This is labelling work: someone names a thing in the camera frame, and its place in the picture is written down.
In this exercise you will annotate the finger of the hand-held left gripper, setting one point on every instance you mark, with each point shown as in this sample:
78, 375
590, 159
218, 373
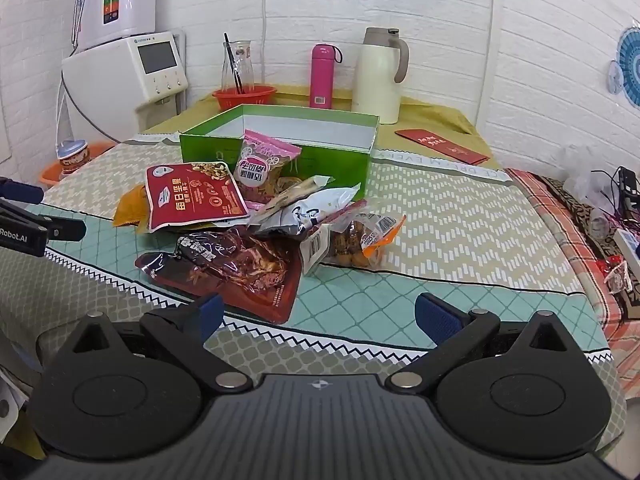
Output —
22, 190
65, 230

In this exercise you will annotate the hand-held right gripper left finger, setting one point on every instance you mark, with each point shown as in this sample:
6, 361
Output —
212, 312

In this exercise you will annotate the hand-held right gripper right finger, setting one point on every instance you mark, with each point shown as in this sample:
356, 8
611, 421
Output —
435, 317

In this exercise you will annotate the large dark red meat packet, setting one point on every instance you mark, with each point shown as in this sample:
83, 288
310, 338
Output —
260, 285

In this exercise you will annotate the small dark maroon snack packet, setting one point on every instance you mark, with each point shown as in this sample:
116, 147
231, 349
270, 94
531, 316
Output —
200, 250

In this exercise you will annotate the orange snack packet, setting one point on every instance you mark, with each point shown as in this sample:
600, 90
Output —
131, 207

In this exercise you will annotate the clear bag of brown snacks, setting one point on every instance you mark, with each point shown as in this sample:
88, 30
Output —
360, 240

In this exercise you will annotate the red nut packet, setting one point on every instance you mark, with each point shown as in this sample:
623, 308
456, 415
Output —
195, 195

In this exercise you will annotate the white barcode label packet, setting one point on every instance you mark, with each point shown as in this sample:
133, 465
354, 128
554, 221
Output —
314, 250

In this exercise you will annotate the white foil snack packet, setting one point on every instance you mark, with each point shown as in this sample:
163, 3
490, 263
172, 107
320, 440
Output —
300, 212

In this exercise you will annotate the beige snack packet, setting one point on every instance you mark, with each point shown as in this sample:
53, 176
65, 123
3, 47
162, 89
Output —
300, 191

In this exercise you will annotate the pink snack packet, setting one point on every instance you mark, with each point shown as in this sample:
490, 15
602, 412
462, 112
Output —
260, 160

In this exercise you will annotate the green cardboard box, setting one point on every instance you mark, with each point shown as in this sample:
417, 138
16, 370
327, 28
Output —
330, 165

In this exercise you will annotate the orange plastic basin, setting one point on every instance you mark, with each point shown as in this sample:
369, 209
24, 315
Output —
50, 172

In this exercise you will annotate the printed paper cup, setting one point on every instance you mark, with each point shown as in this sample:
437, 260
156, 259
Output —
72, 157

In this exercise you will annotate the white dispenser with screen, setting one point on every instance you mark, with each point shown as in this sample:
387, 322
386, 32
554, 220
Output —
110, 85

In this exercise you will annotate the plaid blanket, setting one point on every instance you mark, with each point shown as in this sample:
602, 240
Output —
545, 215

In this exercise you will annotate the red envelope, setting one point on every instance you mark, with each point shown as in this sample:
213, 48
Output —
440, 146

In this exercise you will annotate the yellow tablecloth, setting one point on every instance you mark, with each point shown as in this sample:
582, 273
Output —
435, 120

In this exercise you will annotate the white power strip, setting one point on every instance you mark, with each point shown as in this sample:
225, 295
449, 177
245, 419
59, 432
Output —
629, 245

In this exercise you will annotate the clear plastic bag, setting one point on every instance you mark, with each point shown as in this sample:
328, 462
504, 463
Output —
587, 175

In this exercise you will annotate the white water purifier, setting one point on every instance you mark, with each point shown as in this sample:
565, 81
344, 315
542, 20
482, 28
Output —
130, 5

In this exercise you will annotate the red plastic basket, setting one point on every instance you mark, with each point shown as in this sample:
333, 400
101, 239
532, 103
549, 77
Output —
250, 99

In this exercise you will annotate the black power strip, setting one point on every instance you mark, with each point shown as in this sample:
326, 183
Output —
627, 190

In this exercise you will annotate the black chopstick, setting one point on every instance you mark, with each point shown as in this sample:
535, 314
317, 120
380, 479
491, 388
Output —
234, 62

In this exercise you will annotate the glass carafe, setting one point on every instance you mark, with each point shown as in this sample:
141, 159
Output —
246, 67

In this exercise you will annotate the cream thermos jug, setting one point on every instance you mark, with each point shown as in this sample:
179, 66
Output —
375, 80

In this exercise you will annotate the pink thermos bottle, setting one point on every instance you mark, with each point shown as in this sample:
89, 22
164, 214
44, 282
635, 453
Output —
321, 77

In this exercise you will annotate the small blue paper fan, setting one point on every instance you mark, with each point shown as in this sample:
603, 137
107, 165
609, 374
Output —
615, 77

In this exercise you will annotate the large blue paper fan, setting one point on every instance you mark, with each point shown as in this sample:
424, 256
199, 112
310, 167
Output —
631, 55

